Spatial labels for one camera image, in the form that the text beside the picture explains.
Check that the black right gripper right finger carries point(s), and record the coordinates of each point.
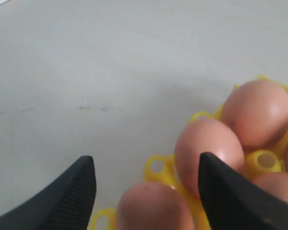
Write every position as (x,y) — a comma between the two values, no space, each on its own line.
(232,202)

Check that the brown egg second row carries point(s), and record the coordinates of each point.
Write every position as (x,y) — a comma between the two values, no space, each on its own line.
(275,183)

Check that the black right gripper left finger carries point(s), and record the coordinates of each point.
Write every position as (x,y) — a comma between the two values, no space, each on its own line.
(65,204)

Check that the yellow plastic egg tray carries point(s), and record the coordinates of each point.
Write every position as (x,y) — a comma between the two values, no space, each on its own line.
(162,168)

